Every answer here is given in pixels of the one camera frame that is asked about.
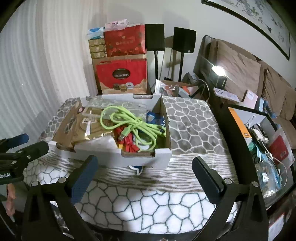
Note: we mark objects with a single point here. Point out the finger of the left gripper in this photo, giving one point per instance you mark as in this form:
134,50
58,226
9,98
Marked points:
10,143
32,152

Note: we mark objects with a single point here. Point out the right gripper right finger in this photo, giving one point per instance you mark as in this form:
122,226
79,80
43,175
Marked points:
210,181

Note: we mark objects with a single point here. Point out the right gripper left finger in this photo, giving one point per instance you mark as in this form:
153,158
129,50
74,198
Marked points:
72,189

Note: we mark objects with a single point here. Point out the gold snack package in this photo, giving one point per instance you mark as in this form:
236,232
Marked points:
88,129

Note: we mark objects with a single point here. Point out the cardboard box with handles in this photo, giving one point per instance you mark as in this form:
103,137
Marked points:
115,157

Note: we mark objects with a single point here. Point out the clear plastic parts bag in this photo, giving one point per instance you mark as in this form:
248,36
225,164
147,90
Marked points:
100,102

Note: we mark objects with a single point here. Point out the dark blue Fairwhale card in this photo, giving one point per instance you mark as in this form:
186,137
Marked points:
148,132

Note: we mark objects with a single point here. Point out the grey honeycomb pattern blanket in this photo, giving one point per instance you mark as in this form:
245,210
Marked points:
163,201

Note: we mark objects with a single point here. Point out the orange edged storage box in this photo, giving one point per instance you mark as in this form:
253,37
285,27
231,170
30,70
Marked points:
259,151

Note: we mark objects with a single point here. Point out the white curtain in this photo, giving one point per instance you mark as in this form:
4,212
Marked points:
45,60

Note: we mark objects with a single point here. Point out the white phone case box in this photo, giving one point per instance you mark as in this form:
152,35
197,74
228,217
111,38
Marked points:
226,95

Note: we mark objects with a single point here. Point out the pink small box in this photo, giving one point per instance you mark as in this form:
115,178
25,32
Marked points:
249,100

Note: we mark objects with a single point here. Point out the bright desk lamp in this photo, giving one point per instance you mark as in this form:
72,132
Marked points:
219,71

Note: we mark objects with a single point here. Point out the red Collection gift bag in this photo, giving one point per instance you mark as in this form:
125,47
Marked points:
121,74

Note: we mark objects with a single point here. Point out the brown sofa cushions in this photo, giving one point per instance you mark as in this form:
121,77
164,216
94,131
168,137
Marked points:
246,72

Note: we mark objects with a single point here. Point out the stacked gold tea boxes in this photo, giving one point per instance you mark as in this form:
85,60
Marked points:
97,48

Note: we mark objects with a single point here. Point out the red patterned gift box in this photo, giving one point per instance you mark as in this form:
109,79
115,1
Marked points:
128,41

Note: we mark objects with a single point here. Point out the right black speaker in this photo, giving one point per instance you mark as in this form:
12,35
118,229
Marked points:
184,41

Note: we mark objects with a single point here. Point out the black speaker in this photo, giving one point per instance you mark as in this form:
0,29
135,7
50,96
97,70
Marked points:
184,41
155,41

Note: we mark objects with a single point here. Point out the left black speaker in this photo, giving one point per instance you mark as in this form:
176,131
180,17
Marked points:
155,41

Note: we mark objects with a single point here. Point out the framed wall painting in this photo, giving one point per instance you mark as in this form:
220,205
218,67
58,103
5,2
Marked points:
261,16

